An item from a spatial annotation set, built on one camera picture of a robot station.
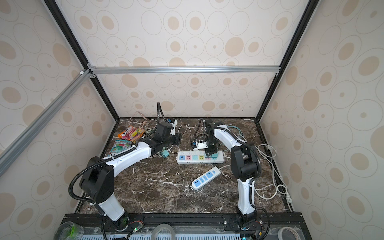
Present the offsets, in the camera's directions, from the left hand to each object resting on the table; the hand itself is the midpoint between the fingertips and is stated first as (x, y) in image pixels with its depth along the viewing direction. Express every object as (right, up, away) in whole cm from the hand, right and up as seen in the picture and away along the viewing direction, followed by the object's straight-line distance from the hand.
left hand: (186, 133), depth 86 cm
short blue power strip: (+8, -28, 0) cm, 29 cm away
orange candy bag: (-40, 0, +21) cm, 45 cm away
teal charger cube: (-14, -13, +10) cm, 22 cm away
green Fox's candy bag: (-45, -8, +14) cm, 48 cm away
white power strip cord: (+51, -28, -4) cm, 59 cm away
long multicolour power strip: (+8, -15, +9) cm, 19 cm away
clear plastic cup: (-51, -43, -19) cm, 70 cm away
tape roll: (+47, -45, -15) cm, 67 cm away
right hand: (+15, -10, +10) cm, 20 cm away
